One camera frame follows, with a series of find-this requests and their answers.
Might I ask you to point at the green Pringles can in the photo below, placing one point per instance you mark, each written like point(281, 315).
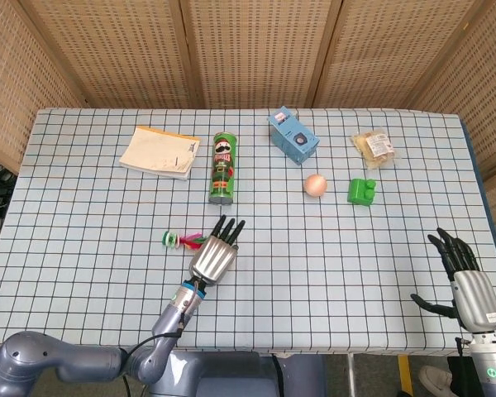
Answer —
point(222, 165)

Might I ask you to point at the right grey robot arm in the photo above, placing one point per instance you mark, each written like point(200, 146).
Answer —
point(492, 364)

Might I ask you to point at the white shoe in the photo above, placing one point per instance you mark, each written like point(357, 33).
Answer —
point(436, 382)

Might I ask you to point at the blue checked tablecloth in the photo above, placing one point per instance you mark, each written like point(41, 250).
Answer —
point(314, 269)

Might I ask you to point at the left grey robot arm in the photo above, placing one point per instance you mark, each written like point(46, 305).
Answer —
point(177, 306)

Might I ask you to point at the peach coloured ball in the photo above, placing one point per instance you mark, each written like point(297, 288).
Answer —
point(315, 185)

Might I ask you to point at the woven folding screen panel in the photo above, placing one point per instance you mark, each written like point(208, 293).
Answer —
point(16, 91)
point(256, 49)
point(115, 49)
point(483, 99)
point(397, 54)

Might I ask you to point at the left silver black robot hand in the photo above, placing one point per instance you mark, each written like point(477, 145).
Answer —
point(215, 260)

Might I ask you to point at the colourful feather shuttlecock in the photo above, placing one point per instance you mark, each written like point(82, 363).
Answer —
point(171, 240)

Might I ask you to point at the white table leg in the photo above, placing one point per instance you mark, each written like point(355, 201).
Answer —
point(350, 376)

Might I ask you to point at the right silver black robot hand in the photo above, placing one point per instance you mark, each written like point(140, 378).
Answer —
point(475, 289)

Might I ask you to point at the clear snack packet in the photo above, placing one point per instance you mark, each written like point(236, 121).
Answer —
point(374, 149)

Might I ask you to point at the grey robot torso base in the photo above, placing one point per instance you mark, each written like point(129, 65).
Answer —
point(231, 376)

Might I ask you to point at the cream paper notebook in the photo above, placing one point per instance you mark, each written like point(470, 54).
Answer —
point(157, 151)

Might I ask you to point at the green plastic building block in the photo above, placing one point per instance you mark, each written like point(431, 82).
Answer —
point(359, 193)

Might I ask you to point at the blue cardboard box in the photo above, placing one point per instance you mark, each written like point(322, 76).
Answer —
point(291, 138)

